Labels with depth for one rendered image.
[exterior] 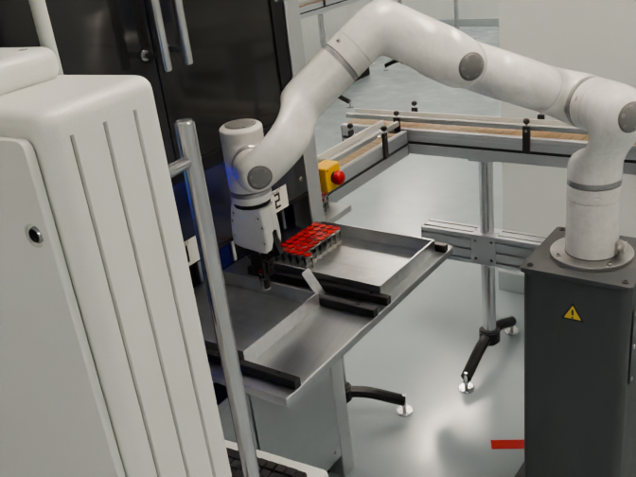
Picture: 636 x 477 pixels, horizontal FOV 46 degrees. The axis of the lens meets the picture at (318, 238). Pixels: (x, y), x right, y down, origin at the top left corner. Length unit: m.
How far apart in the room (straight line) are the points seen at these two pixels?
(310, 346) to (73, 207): 0.85
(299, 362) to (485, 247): 1.39
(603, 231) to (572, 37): 1.36
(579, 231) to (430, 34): 0.62
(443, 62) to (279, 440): 1.17
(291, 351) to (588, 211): 0.75
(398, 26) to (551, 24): 1.65
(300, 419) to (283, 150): 1.05
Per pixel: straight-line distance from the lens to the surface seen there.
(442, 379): 2.93
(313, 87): 1.44
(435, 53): 1.46
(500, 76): 1.60
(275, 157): 1.38
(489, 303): 2.89
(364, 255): 1.88
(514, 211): 3.35
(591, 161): 1.75
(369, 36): 1.46
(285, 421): 2.16
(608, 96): 1.68
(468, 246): 2.79
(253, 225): 1.51
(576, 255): 1.86
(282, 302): 1.71
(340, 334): 1.57
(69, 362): 0.87
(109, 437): 0.90
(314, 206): 2.06
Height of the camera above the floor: 1.70
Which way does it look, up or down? 24 degrees down
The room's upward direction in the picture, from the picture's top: 7 degrees counter-clockwise
